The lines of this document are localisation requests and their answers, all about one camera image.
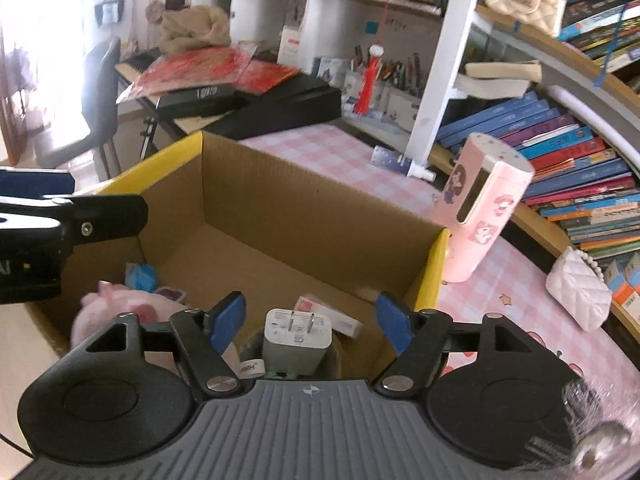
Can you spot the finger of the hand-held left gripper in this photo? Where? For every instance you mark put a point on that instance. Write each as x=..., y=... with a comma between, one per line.
x=35, y=182
x=105, y=217

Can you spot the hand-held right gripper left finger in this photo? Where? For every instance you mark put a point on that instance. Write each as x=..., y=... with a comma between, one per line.
x=227, y=321

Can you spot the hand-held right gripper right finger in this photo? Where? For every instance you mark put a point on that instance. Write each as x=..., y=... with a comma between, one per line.
x=392, y=322

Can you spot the pink white small carton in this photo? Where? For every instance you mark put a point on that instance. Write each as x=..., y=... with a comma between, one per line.
x=341, y=322

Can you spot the white charger plug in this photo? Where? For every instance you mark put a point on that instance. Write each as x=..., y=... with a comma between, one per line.
x=295, y=345

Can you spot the pink pig plush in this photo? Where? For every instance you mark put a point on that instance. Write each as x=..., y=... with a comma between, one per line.
x=135, y=307

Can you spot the yellow cardboard box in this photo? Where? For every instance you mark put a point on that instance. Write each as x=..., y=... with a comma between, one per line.
x=300, y=220

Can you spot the black chair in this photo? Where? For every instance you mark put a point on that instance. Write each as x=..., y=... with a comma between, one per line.
x=102, y=110

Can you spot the pink cylinder dispenser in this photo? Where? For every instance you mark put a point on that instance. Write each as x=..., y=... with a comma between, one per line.
x=480, y=200

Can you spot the black box with white logo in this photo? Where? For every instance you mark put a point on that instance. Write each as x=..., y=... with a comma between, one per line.
x=200, y=99

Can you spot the black keyboard case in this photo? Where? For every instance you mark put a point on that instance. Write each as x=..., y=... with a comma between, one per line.
x=132, y=62

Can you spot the blue white spray bottle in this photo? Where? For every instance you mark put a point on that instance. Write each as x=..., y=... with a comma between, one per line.
x=395, y=160

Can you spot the red paper packets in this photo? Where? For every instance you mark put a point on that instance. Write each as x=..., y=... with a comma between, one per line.
x=200, y=70

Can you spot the white quilted purse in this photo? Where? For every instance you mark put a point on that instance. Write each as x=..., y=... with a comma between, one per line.
x=580, y=287

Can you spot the beige cloth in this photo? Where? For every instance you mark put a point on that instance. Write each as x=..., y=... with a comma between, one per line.
x=195, y=27

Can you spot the black long case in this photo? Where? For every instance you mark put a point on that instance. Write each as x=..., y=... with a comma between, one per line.
x=290, y=110

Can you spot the pen holder with pens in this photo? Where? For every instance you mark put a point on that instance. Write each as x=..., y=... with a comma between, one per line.
x=400, y=107
x=350, y=87

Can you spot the orange white carton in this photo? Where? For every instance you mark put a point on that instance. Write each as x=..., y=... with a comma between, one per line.
x=616, y=272
x=625, y=292

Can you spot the blurred grey object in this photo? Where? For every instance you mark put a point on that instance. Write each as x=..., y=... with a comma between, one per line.
x=597, y=435

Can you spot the red tassel ornament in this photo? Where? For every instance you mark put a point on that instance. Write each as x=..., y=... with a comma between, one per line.
x=369, y=82

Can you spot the white bookshelf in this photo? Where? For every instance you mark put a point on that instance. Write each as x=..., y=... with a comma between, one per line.
x=445, y=75

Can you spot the white card red label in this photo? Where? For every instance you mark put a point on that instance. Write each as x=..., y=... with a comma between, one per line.
x=291, y=45

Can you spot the blue white small box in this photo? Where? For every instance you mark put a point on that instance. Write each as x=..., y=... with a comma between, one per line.
x=331, y=68

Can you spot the upper shelf row of books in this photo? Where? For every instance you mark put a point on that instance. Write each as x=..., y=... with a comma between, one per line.
x=605, y=25

